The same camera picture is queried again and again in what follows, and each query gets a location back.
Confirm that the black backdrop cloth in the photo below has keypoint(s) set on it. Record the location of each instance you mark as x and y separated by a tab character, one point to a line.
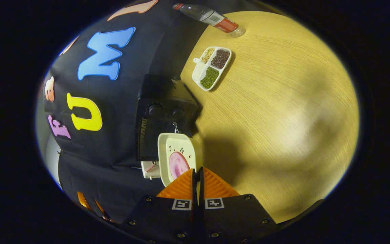
120	101

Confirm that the clear plastic bottle red label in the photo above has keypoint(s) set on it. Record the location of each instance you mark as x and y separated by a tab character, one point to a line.
208	15

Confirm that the black electric oven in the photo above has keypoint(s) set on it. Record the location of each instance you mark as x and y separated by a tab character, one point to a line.
161	95

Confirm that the cream square plate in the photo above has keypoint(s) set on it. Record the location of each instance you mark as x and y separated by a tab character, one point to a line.
168	142

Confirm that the pink round food slice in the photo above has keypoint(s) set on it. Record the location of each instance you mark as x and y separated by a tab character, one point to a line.
178	164

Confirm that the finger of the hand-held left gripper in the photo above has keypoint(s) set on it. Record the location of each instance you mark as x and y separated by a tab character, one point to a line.
84	200
104	211

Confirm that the white toaster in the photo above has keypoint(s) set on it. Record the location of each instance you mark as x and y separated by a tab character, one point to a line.
151	174

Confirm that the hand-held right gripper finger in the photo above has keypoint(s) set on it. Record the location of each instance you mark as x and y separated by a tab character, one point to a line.
201	189
195	189

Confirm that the white divided snack plate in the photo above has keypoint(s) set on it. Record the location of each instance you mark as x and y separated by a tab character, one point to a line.
201	69

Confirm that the red checked strip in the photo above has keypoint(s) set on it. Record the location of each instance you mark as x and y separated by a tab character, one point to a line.
151	167

